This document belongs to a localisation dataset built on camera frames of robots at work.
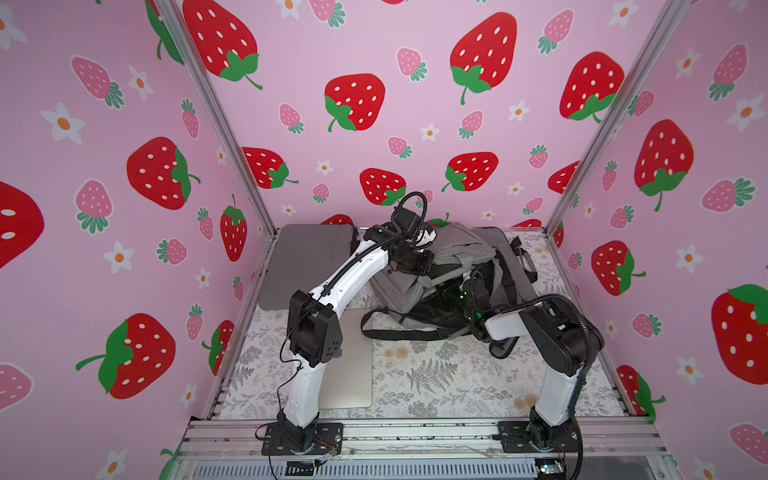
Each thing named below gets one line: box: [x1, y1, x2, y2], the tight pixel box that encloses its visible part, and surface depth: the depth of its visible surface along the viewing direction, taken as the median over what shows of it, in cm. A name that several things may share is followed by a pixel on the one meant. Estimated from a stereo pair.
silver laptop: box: [319, 308, 374, 410], surface depth 88 cm
